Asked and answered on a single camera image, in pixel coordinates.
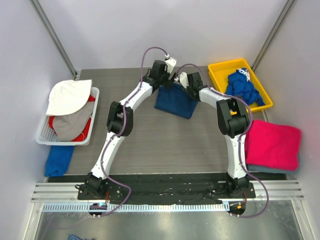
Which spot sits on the slotted cable duct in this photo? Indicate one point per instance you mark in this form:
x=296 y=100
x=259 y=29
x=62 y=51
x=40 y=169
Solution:
x=93 y=207

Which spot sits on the aluminium frame post left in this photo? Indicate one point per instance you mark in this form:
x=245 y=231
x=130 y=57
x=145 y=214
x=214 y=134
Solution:
x=53 y=36

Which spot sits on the blue folded t shirt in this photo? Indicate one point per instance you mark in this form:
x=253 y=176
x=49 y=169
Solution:
x=58 y=160

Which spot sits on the pink folded t shirt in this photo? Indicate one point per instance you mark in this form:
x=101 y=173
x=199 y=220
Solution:
x=273 y=146

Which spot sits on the dark blue mickey t shirt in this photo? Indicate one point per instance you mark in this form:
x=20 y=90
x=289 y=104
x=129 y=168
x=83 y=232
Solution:
x=175 y=101

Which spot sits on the grey folded t shirt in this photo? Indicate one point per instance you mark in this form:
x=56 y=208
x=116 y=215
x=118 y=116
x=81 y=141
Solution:
x=275 y=170

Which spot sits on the checkered cloth bottom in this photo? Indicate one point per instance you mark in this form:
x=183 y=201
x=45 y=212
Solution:
x=76 y=237

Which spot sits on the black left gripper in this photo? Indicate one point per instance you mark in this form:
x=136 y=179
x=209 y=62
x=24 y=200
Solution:
x=169 y=80

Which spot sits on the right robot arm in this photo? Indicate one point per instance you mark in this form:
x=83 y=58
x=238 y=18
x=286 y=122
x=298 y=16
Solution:
x=232 y=120

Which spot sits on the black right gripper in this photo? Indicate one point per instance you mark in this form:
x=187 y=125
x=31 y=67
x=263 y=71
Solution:
x=189 y=89

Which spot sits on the aluminium frame post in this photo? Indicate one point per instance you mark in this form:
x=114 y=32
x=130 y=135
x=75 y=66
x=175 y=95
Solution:
x=281 y=18
x=53 y=36

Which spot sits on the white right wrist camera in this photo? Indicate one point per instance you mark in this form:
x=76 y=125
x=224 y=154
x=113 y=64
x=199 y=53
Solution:
x=182 y=78

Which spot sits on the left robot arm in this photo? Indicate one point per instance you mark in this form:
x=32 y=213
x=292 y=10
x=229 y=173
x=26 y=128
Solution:
x=120 y=124

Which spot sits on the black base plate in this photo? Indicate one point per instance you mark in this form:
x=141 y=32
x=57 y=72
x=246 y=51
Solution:
x=124 y=180

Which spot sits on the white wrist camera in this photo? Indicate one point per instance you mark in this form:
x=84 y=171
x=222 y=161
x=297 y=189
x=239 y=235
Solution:
x=170 y=63
x=182 y=78

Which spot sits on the white plastic laundry basket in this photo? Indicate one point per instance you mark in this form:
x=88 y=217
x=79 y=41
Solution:
x=46 y=136

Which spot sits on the red t shirt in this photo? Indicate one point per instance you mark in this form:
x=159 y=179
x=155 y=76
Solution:
x=82 y=136

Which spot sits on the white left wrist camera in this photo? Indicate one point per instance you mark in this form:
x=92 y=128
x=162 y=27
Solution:
x=170 y=63

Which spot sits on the aluminium frame post right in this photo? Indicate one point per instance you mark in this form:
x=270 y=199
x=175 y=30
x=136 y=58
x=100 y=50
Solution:
x=281 y=18

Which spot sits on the white t shirt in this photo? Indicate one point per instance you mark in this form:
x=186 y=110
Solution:
x=68 y=96

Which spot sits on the yellow plastic tray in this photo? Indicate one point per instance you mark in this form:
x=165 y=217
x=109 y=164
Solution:
x=219 y=72

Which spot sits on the royal blue t shirt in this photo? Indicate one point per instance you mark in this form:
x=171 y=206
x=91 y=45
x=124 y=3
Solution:
x=240 y=85

